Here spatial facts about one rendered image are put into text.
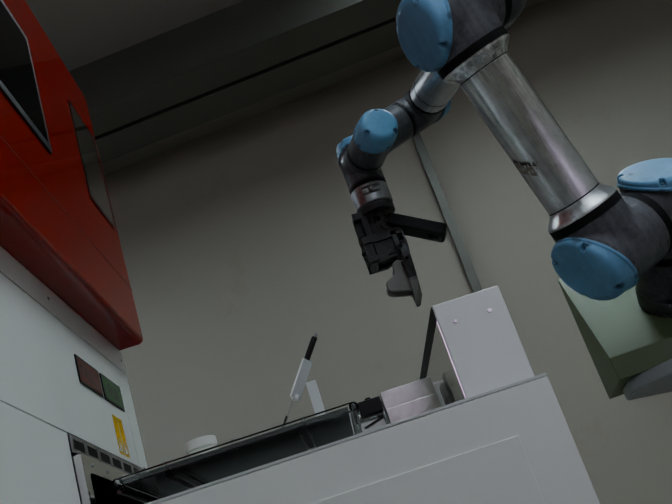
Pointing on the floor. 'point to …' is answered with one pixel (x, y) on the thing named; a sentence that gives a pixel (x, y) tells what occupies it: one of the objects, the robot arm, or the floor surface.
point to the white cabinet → (434, 461)
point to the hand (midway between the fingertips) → (420, 298)
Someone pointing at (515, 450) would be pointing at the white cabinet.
